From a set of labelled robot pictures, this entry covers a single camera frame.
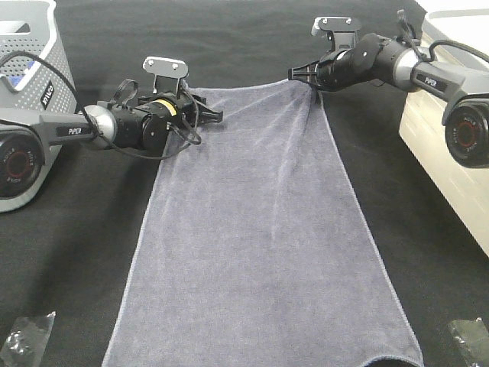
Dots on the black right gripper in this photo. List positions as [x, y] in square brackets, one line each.
[318, 74]

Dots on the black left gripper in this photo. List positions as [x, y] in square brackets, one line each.
[187, 110]

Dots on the grey-blue towel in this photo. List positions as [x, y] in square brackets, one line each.
[254, 251]

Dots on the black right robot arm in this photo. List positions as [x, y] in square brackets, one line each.
[402, 64]

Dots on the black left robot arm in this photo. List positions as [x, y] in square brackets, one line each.
[115, 124]

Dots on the grey perforated laundry basket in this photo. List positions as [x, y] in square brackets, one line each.
[30, 29]

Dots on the white plastic storage box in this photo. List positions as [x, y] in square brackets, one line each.
[466, 189]

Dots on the blue item in basket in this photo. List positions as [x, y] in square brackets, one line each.
[15, 80]

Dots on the black table cloth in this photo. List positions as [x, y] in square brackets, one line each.
[69, 250]

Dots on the left clear tape strip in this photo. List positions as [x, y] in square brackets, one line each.
[26, 343]

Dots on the clear tape strip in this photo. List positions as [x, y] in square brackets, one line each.
[471, 338]
[26, 343]

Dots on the right clear tape strip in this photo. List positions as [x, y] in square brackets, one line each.
[471, 338]

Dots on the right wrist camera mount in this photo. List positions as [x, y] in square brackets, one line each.
[340, 32]

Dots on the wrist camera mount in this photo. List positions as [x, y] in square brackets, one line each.
[162, 67]
[340, 32]

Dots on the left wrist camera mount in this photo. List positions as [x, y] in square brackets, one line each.
[162, 67]

